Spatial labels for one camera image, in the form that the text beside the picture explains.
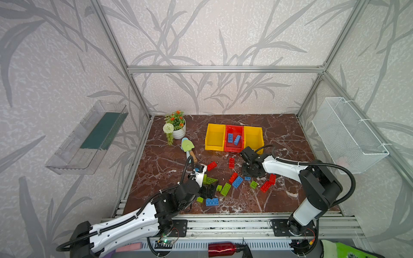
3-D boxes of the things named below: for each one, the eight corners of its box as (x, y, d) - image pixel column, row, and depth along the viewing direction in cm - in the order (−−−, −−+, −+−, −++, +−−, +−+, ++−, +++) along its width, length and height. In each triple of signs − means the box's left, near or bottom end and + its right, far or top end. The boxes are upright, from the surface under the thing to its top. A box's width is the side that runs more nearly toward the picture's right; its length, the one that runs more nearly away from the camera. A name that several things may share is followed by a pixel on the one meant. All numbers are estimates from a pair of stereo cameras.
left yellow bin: (205, 151, 103) (204, 145, 97) (206, 130, 114) (206, 123, 108) (225, 151, 103) (226, 145, 97) (225, 130, 114) (225, 123, 108)
